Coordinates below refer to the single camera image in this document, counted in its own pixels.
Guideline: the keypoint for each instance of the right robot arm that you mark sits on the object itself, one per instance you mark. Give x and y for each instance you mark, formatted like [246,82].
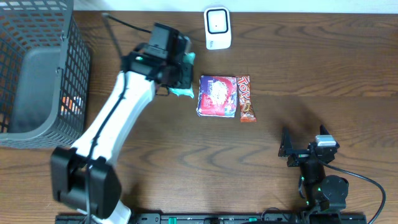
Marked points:
[325,194]

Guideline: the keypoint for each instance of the grey plastic mesh basket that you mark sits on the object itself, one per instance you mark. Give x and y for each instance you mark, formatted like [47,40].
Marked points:
[43,58]

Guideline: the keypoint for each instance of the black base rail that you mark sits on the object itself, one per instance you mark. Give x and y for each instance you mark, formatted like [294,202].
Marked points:
[273,217]

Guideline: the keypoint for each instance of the white barcode scanner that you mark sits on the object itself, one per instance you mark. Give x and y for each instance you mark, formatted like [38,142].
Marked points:
[217,28]

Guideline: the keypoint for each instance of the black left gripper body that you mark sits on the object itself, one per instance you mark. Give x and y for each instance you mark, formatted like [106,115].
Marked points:
[185,76]

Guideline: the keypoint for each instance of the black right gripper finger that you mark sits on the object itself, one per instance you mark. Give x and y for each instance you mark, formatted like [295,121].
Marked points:
[286,148]
[323,130]

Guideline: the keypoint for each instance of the red Top chocolate bar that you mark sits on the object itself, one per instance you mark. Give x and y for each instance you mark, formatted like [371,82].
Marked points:
[244,89]

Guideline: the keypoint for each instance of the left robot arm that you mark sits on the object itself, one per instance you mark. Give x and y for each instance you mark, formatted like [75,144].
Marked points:
[83,176]

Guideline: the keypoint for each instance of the purple red snack bag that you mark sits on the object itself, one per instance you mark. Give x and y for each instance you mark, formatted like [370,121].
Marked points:
[217,96]

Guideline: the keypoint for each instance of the teal snack packet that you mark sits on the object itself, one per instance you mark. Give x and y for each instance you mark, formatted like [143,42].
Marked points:
[186,91]

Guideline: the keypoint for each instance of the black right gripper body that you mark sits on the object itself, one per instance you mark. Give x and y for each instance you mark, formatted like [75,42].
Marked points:
[299,157]

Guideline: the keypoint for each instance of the orange white snack packet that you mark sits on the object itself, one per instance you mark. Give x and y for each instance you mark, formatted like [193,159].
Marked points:
[71,105]

